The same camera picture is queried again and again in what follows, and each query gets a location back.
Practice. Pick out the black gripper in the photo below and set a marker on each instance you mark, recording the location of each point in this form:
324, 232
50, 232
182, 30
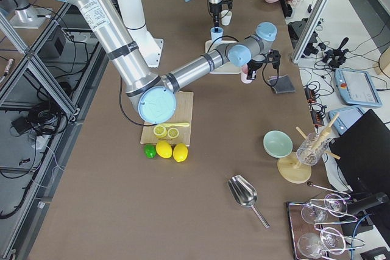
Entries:
254, 64
216, 8

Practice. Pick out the pink plastic cup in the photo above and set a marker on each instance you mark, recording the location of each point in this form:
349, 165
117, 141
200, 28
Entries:
244, 75

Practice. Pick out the cream plastic cup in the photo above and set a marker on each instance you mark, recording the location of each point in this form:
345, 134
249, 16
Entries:
226, 16

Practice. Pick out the blue plastic cup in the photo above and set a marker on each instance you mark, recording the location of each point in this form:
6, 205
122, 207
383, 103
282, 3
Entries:
216, 34

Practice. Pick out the cream rabbit tray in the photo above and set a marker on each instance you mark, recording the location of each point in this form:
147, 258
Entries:
227, 67

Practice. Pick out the grey folded cloth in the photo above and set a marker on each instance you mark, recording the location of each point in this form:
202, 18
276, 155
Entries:
283, 84

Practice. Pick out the wooden cutting board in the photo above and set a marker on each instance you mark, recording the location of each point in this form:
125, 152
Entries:
183, 113

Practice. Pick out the green bowl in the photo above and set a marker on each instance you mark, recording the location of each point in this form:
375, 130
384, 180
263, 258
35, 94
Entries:
277, 144

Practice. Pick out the yellow plastic knife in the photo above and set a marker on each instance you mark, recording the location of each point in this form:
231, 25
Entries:
177, 124

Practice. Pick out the clear glass mug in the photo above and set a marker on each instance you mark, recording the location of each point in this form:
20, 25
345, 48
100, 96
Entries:
308, 154

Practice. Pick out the lemon slice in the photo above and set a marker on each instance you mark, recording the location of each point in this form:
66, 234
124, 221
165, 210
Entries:
173, 133
160, 131

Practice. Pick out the wooden cup tree stand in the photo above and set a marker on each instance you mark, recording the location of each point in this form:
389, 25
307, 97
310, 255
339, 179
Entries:
294, 171

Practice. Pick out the yellow lemon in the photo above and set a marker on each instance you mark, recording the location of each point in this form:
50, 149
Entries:
164, 149
180, 152

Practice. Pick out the blue teach pendant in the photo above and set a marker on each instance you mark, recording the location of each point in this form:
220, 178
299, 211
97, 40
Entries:
357, 88
347, 117

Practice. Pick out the metal scoop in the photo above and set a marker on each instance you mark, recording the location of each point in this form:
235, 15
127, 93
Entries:
245, 195

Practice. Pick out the green lime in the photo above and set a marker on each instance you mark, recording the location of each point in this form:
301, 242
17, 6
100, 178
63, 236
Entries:
150, 150

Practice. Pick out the wine glass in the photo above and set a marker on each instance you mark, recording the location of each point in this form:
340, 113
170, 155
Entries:
324, 210
328, 242

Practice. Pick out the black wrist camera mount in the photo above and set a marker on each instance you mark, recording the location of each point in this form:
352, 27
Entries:
228, 4

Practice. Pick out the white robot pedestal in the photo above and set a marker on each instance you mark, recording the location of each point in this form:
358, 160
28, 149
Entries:
133, 17

